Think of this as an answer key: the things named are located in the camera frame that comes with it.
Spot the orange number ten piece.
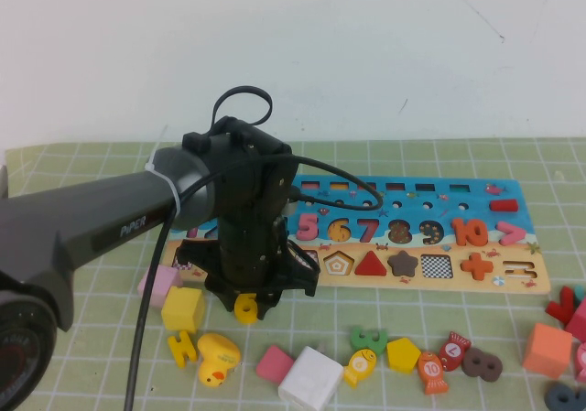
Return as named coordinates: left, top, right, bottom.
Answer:
left=450, top=217, right=489, bottom=247

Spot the yellow toy duck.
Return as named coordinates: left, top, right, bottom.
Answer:
left=196, top=331, right=242, bottom=388

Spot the yellow pentagon block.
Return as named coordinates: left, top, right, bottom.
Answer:
left=385, top=336, right=421, bottom=374

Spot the red wooden fish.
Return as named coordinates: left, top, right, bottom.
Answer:
left=438, top=330, right=472, bottom=372

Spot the yellow wooden cube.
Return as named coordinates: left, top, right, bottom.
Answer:
left=160, top=285, right=206, bottom=334

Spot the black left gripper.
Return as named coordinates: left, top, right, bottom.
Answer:
left=176, top=216, right=321, bottom=322

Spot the pink rhombus block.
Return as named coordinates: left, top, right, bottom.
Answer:
left=255, top=343, right=296, bottom=383

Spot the red letter V piece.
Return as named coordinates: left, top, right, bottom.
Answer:
left=544, top=286, right=581, bottom=324

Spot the pink patterned wooden piece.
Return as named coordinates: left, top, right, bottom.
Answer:
left=571, top=341, right=586, bottom=384

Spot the green number three piece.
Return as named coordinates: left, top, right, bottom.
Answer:
left=350, top=324, right=389, bottom=356

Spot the white zip tie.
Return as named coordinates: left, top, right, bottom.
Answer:
left=145, top=125, right=182, bottom=216

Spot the short black looped cable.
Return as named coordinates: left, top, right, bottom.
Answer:
left=212, top=85, right=274, bottom=129

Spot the green checked tablecloth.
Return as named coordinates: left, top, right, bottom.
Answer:
left=0, top=138, right=586, bottom=411

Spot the wooden number shape puzzle board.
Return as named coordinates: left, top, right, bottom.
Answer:
left=165, top=175, right=550, bottom=294

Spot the brown number eight piece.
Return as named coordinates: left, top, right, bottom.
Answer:
left=460, top=346, right=504, bottom=380

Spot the orange wooden fish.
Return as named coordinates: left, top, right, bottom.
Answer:
left=415, top=349, right=450, bottom=395

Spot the pink greater-than sign piece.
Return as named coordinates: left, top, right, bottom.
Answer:
left=495, top=221, right=526, bottom=247

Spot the light pink wooden cube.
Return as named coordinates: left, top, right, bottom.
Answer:
left=136, top=264, right=184, bottom=309

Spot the pink number five piece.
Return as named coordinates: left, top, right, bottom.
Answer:
left=295, top=211, right=320, bottom=242

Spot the yellow letter H piece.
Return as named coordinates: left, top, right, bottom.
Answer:
left=167, top=329, right=199, bottom=369

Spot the yellow number six piece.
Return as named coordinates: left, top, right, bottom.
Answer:
left=233, top=291, right=260, bottom=325

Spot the magenta wooden block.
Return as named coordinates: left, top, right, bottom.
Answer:
left=563, top=294, right=586, bottom=344

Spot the white wooden cube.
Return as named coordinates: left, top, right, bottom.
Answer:
left=277, top=344, right=344, bottom=411

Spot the brown star piece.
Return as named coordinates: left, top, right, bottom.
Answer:
left=386, top=248, right=420, bottom=277

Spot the orange plus sign piece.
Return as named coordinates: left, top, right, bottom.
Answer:
left=459, top=251, right=494, bottom=282

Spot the red triangle piece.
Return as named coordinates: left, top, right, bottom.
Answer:
left=353, top=248, right=388, bottom=276

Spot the dark grey number piece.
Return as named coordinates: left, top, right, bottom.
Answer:
left=544, top=380, right=586, bottom=411

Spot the orange wooden cube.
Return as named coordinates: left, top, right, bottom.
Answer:
left=521, top=321, right=573, bottom=380

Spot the yellow wooden fish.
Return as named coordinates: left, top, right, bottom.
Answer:
left=342, top=346, right=377, bottom=388

